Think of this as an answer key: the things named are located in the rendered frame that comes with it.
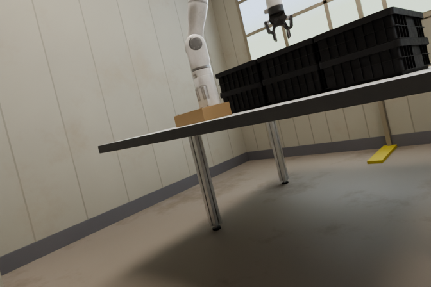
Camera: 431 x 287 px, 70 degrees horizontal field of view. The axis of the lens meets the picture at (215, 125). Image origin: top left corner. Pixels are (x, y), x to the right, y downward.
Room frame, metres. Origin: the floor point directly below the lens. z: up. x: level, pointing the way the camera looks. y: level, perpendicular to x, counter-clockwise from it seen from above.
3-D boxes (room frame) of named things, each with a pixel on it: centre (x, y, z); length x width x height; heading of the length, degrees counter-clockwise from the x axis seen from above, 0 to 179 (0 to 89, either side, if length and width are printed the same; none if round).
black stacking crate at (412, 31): (1.27, -0.71, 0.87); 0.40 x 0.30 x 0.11; 132
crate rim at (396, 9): (1.27, -0.71, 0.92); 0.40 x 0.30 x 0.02; 132
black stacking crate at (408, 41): (1.27, -0.71, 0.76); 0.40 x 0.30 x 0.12; 132
